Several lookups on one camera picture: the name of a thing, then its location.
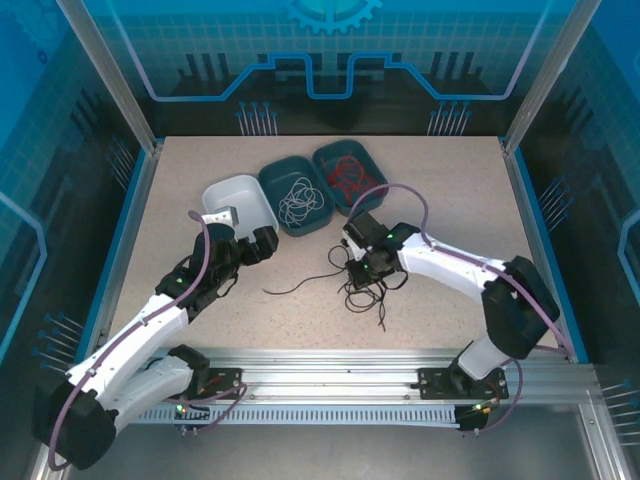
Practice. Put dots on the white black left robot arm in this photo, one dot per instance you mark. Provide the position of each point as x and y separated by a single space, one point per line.
125 340

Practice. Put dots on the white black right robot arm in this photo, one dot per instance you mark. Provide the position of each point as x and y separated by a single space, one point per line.
450 265

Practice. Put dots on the white plastic bin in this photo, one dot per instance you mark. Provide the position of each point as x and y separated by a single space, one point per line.
240 195

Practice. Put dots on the dark teal plastic bin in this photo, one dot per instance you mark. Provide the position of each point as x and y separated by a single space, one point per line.
350 150
280 170

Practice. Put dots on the blue table edge strip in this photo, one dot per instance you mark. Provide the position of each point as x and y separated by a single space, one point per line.
533 200
114 250

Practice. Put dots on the aluminium table side rail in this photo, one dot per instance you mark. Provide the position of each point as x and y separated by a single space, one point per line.
131 240
521 200

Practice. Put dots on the long aluminium mounting rail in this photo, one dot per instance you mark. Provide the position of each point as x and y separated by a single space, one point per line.
325 370

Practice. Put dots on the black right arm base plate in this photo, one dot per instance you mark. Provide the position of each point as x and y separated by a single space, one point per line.
432 382

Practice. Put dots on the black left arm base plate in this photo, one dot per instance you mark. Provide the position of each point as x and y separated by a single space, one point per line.
227 380

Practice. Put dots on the aluminium frame post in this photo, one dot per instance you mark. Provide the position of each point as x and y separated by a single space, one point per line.
112 75
549 75

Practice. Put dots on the aluminium lower frame profile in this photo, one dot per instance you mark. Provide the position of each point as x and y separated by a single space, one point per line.
47 450
595 440

